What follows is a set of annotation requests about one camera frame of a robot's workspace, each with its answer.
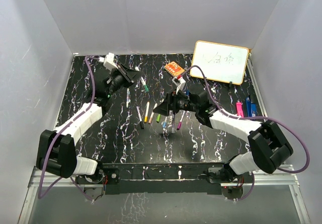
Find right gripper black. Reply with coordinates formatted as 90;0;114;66
153;88;199;116

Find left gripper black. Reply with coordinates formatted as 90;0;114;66
107;64;144;97

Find green cap marker pen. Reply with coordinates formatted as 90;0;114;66
135;66;149;92

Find black cap marker pen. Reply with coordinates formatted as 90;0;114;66
136;106;144;129

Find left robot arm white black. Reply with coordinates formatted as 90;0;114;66
36;63;142;183

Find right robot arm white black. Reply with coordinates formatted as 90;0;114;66
153;91;293;182

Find lime cap marker pen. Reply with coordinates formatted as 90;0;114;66
156;114;161;123

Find peach cap marker pen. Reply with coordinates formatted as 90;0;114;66
148;103;157;124

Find magenta cap marker pen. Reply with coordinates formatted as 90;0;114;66
177;110;186;130

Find dark purple thin pen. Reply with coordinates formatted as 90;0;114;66
172;113;175;133

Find orange cap marker pen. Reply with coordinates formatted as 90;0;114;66
144;101;150;123

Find pink highlighter pen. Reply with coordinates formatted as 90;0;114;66
236;102;244;117

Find orange spiral notebook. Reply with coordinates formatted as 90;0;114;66
165;61;185;78

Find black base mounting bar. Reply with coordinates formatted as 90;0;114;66
76;163;252;199

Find blue eraser tool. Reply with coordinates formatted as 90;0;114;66
246;95;257;117

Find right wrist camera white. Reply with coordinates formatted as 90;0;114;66
172;75;186;94

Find white board yellow frame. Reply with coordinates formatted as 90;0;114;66
190;40;249;85

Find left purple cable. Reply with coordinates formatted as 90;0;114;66
37;55;106;199

